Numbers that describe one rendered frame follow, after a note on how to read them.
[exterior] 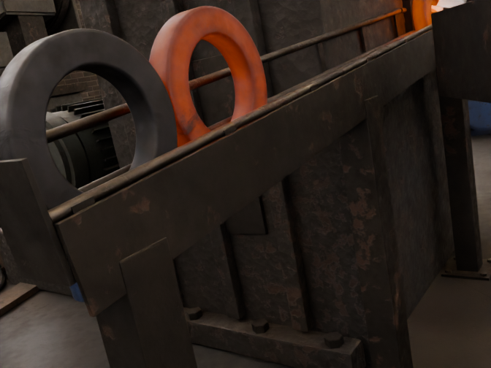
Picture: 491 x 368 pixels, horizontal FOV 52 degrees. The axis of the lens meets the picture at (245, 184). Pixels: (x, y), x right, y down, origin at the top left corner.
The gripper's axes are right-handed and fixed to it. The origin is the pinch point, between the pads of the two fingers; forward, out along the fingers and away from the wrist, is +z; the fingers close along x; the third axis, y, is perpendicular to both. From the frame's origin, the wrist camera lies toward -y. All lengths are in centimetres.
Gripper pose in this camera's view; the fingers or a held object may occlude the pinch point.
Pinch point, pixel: (431, 9)
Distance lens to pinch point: 143.6
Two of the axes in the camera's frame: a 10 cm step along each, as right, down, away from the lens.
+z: -8.1, -2.8, 5.1
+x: -5.8, 2.8, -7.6
